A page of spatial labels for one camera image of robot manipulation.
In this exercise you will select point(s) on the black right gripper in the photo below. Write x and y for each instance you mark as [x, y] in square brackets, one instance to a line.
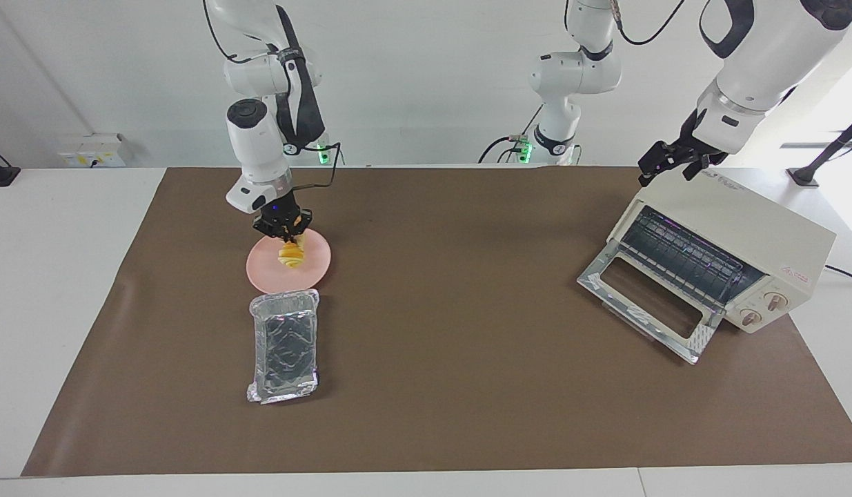
[281, 214]

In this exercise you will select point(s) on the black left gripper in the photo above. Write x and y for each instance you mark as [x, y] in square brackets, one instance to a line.
[695, 152]

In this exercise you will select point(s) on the golden bread loaf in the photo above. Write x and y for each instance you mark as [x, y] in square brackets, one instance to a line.
[292, 255]

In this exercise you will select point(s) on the aluminium foil tray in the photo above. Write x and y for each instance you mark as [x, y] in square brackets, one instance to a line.
[285, 345]

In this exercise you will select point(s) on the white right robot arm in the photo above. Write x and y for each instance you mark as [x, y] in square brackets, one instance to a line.
[256, 145]

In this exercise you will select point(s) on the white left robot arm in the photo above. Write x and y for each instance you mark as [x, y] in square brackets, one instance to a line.
[764, 55]

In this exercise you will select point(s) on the metal oven rack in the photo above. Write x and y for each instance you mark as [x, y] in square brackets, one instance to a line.
[688, 255]

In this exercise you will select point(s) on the cream toaster oven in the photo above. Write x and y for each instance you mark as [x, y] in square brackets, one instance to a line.
[764, 221]

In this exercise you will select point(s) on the glass oven door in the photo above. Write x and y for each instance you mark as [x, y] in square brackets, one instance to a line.
[605, 276]

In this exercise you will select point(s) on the cream oven knob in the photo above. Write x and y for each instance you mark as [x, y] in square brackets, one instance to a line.
[750, 317]
[776, 301]

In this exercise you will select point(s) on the pink round plate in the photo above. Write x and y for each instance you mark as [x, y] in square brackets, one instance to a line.
[263, 269]

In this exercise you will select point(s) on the brown table mat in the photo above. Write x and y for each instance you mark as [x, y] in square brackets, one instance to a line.
[467, 345]

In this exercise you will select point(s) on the white wall socket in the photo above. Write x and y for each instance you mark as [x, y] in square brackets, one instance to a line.
[87, 152]

